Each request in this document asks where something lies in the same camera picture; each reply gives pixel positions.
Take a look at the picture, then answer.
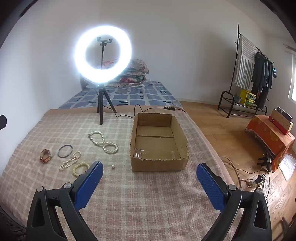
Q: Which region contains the white floor mat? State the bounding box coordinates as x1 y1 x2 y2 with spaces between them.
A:
279 153 296 181

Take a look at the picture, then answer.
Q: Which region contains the orange cloth covered table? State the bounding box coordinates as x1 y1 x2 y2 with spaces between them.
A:
245 115 296 173

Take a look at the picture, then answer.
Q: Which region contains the cardboard box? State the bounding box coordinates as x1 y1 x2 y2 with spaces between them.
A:
129 112 189 172

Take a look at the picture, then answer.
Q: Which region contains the orange floor cable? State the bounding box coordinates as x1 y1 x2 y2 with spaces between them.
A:
223 156 255 192

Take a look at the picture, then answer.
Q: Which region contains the red flat box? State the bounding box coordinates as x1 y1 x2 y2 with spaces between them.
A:
269 116 289 135

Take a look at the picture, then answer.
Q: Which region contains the yellow plastic crate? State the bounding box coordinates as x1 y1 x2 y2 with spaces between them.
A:
239 89 257 107

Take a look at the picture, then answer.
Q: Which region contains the black phone holder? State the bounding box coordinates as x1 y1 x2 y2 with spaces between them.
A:
97 37 113 70

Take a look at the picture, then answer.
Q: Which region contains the tan gift box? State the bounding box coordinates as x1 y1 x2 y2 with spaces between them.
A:
268 107 294 135

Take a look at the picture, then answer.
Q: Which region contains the window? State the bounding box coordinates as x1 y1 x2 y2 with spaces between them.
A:
288 44 296 102

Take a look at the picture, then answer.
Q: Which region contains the pink floral folded quilt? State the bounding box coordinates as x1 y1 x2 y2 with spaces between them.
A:
103 59 149 75

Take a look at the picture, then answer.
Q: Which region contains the black ring light cable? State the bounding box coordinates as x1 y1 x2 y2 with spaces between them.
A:
103 104 188 120

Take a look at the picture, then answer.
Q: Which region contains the dark thin bangle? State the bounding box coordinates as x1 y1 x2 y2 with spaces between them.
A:
58 144 74 158

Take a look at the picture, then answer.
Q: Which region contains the yellow bead bracelet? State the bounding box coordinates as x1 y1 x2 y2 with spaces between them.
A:
73 163 90 178

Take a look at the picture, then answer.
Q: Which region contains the white ring light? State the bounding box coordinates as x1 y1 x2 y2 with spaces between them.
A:
74 25 134 84

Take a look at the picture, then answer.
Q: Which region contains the long pearl necklace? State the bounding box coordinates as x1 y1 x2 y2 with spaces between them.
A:
88 131 119 154

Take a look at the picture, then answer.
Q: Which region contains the dark blue hanging garment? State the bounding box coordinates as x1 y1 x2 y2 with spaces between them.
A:
266 58 275 90

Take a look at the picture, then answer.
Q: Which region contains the black metal clothes rack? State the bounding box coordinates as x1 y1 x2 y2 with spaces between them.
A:
217 23 275 118

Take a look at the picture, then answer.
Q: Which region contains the grey striped towel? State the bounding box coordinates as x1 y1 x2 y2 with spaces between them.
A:
234 34 257 90

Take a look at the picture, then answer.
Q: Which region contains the beige plaid blanket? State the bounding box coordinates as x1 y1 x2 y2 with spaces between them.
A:
0 108 234 241

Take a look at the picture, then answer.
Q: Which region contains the rose gold wristwatch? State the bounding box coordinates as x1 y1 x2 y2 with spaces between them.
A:
39 149 52 164

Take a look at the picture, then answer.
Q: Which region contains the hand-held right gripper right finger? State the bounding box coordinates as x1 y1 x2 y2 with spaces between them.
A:
196 163 272 241

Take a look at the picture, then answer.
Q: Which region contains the red floral folded quilt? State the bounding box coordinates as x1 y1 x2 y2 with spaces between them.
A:
111 72 146 87

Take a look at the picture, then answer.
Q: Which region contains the small black stand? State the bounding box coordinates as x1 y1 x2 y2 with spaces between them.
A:
257 152 275 172

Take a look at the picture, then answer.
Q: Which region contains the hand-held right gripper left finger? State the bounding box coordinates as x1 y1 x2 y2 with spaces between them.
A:
26 161 104 241

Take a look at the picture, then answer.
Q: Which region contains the black tripod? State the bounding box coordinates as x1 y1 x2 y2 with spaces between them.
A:
97 83 117 126

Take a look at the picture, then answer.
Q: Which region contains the white power strip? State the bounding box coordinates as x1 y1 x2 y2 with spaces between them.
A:
246 175 266 187

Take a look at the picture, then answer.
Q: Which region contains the small pearl bracelet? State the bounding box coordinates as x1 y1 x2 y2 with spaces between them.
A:
59 151 82 171

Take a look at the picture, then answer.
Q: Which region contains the dark grey hanging jacket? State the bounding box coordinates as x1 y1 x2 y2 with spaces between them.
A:
251 52 269 108

